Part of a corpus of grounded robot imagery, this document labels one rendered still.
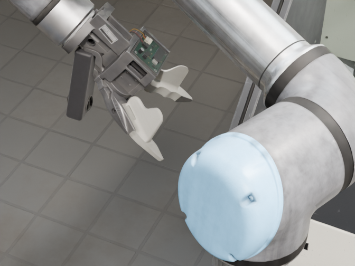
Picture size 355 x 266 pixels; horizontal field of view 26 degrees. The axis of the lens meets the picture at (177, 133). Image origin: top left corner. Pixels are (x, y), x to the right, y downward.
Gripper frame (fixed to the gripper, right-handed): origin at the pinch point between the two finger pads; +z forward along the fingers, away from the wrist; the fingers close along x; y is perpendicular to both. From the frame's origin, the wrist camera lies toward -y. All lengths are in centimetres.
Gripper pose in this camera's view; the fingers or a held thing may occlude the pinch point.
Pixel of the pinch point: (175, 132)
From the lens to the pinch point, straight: 110.1
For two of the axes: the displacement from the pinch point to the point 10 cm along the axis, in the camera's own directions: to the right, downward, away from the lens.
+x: 2.7, -5.7, 7.7
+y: 6.4, -4.9, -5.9
